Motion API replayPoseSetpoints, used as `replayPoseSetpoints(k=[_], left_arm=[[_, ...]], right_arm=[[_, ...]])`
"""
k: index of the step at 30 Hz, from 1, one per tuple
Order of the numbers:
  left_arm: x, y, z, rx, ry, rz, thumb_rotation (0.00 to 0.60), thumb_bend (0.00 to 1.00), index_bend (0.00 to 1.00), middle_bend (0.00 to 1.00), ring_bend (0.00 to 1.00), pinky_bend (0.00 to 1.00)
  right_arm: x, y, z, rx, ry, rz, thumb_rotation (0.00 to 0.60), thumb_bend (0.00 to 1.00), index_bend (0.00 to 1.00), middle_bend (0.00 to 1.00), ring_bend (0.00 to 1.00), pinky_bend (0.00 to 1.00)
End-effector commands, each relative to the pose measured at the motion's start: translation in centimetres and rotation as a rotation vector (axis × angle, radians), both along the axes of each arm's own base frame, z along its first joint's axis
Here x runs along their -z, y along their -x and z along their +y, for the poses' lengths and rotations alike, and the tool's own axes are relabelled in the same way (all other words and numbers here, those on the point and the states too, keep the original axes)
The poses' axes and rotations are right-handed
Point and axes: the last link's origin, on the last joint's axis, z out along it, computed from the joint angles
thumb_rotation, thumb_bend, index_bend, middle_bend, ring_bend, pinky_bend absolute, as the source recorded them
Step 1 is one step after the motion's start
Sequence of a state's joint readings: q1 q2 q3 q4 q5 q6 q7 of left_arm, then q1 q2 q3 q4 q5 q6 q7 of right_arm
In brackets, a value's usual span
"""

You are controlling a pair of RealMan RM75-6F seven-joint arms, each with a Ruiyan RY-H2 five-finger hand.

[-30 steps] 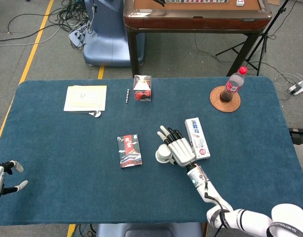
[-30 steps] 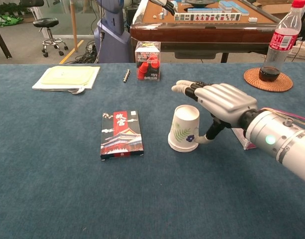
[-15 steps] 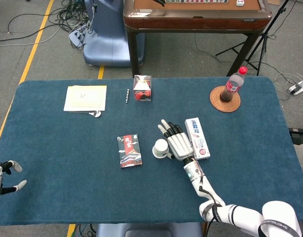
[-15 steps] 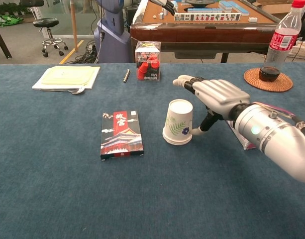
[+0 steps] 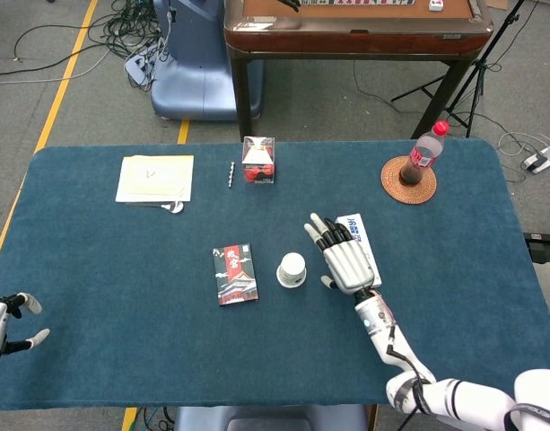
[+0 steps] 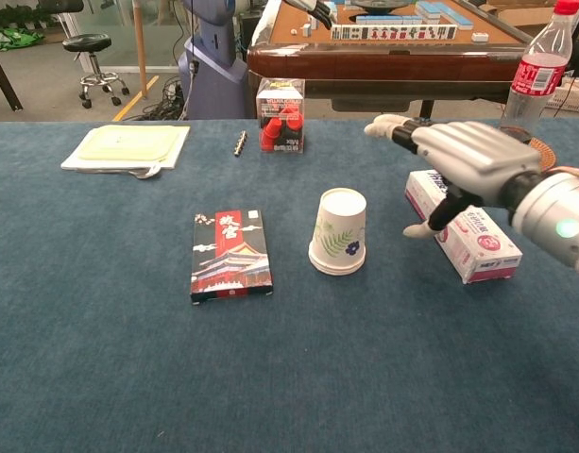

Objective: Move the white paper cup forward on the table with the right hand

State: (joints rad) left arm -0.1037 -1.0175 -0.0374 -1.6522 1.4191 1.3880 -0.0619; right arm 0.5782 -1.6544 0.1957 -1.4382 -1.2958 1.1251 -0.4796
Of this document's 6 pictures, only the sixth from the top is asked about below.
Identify black table leg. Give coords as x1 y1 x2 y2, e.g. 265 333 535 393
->
0 42 25 113

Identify row of blue-backed mahjong tiles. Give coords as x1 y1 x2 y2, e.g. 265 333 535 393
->
355 14 423 25

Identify clear cola bottle red cap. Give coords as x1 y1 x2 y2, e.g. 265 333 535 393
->
499 0 579 143

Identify white pink toothpaste box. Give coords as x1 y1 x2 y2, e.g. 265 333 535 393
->
403 168 524 285

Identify metal spoon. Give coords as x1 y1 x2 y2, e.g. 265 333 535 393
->
128 164 162 181

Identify white plastic basket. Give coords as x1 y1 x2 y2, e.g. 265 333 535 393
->
543 75 579 114

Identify green cloth bundle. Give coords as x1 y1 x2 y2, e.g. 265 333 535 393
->
0 26 44 51

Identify white floral paper cup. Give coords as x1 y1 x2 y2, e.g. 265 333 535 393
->
307 187 368 277

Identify background black robot hand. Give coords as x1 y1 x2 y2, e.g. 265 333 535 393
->
283 0 340 30

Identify white flat board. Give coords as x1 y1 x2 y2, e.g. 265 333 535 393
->
60 124 192 174

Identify brown mahjong table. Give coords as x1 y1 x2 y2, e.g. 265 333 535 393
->
246 0 536 120

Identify black floor cables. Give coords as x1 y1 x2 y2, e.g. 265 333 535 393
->
128 77 186 122

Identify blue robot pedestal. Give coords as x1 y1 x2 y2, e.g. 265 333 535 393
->
178 0 252 121

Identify red black palace card box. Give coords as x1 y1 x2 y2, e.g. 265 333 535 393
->
190 209 274 306

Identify clear box with red caps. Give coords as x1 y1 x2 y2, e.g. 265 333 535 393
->
255 77 307 154

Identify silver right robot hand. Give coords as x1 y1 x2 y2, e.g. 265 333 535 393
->
364 114 543 239

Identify black swivel stool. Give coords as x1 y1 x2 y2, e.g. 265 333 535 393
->
61 33 130 109

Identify stacked blue mahjong tile wall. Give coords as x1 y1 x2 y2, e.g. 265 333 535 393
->
415 0 474 31

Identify wooden pole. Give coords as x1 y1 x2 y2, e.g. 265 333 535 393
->
131 0 149 99

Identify row of face-up mahjong tiles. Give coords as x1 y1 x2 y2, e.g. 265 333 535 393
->
330 24 459 42

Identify pale yellow plastic lid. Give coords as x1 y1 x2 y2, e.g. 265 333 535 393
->
77 125 181 162

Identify round woven rattan coaster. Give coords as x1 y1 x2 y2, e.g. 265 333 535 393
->
529 135 557 172

